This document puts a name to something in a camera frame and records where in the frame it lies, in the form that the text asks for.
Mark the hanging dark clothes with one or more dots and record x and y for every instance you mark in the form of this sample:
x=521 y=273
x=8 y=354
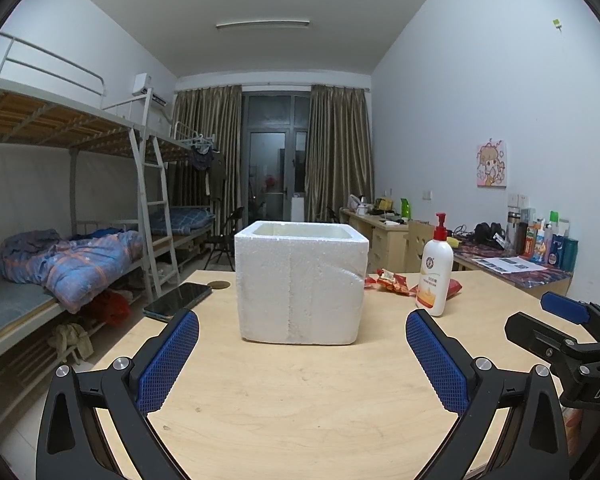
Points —
x=202 y=157

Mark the red cloth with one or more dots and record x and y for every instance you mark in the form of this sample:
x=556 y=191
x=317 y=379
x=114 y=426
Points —
x=110 y=307

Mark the white metal bed ladder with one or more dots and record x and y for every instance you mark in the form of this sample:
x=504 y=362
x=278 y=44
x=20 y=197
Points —
x=152 y=210

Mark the yellow box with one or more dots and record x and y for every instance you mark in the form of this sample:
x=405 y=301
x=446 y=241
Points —
x=384 y=204

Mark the black smartphone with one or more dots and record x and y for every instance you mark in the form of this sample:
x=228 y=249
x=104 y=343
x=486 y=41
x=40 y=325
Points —
x=177 y=301

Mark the black headphones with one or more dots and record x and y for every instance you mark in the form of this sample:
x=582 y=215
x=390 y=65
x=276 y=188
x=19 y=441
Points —
x=487 y=232

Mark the light wooden drawer desk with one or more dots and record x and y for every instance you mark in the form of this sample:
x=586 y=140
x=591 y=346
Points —
x=385 y=245

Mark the brown curtain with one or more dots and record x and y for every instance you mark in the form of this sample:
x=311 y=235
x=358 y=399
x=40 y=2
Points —
x=337 y=150
x=210 y=125

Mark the teal bottle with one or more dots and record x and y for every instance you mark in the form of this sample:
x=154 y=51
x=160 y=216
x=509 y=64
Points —
x=570 y=255

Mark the ceiling tube light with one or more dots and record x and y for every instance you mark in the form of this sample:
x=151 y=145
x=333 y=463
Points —
x=262 y=24

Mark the plain red snack packet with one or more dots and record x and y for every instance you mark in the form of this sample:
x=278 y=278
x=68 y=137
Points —
x=455 y=287

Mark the beige cloth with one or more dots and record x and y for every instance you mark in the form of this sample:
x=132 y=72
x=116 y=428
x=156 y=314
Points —
x=72 y=342

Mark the dark blue bottle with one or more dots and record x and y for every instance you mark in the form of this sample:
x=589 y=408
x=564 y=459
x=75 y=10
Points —
x=556 y=252

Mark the pink cartoon wall poster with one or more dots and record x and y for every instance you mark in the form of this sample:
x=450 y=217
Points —
x=491 y=162

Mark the green capped white bottle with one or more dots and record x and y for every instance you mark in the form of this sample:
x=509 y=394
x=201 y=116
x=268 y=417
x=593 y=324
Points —
x=553 y=222

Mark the white pump lotion bottle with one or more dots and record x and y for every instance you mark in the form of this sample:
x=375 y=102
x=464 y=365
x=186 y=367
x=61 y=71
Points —
x=434 y=275

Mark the orange pack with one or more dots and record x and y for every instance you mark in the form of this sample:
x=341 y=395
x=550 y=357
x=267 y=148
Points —
x=535 y=242

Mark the small red snack packet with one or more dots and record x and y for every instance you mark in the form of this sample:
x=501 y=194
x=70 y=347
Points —
x=371 y=282

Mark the blue plaid mattress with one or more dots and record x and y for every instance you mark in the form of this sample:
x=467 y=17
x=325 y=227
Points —
x=185 y=220

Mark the blue orange patterned blanket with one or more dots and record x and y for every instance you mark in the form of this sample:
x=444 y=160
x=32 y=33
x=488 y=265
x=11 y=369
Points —
x=80 y=265

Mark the desk with patterned cloth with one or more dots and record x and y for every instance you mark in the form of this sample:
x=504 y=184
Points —
x=510 y=277

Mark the white metal bunk bed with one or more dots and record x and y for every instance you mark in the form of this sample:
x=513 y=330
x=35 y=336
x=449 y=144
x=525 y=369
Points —
x=195 y=232
x=45 y=120

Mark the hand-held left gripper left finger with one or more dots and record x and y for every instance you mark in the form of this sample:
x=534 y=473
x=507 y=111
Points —
x=165 y=360

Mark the glass balcony door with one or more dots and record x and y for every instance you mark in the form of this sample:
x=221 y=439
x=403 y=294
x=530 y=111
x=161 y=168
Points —
x=270 y=160

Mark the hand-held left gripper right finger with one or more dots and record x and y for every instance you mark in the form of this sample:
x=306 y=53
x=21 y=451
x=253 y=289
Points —
x=437 y=360

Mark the black folding chair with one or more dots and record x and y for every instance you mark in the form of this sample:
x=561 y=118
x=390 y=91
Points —
x=225 y=242

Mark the white double wall socket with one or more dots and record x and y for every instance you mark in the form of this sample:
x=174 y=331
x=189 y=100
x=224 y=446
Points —
x=518 y=200

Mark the white cabinet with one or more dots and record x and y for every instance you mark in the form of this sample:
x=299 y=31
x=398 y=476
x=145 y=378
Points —
x=298 y=208

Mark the printed paper sheets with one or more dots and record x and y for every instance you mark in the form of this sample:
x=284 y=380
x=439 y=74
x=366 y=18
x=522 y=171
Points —
x=510 y=264

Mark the white foam box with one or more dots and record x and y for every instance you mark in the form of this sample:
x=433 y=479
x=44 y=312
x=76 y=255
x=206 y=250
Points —
x=300 y=285

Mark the white air conditioner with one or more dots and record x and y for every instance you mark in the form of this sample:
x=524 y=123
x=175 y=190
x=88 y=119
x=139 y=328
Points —
x=145 y=87

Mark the dark thermos flask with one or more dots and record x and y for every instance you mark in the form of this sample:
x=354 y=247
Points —
x=513 y=232

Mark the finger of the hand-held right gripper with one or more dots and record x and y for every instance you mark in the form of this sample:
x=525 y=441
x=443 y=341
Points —
x=530 y=332
x=562 y=304

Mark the green spray bottle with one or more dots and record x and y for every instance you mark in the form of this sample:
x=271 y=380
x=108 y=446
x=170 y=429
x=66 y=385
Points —
x=405 y=209

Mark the white kettle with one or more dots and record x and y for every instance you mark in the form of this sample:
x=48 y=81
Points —
x=360 y=206

